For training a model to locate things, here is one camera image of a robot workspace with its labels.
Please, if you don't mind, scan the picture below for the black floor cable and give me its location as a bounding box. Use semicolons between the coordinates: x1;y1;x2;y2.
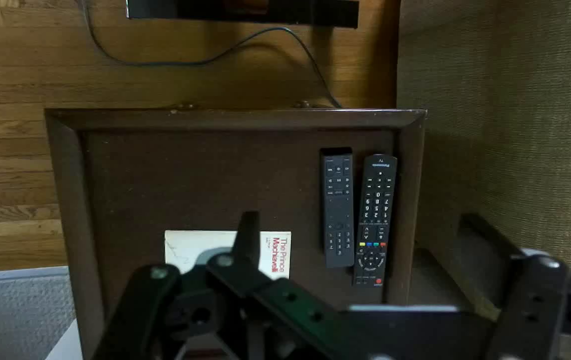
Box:
74;0;343;111

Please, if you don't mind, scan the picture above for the plain black remote control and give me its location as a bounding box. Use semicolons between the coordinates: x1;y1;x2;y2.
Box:
319;146;357;270

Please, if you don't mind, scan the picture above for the dark brown wooden side table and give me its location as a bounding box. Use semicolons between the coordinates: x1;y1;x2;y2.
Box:
44;107;429;360

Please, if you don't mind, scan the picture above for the olive fabric sofa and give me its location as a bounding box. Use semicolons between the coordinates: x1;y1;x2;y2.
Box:
395;0;571;282

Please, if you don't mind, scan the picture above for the white paperback book red title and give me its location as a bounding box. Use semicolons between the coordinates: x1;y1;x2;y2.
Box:
161;229;293;282

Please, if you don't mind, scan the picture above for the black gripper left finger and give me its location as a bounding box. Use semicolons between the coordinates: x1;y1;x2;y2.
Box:
92;210;351;360

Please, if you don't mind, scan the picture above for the black remote with coloured buttons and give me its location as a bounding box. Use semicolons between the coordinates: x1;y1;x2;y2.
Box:
351;153;399;288

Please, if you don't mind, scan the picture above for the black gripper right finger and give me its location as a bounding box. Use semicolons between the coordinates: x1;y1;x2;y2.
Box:
457;212;571;360

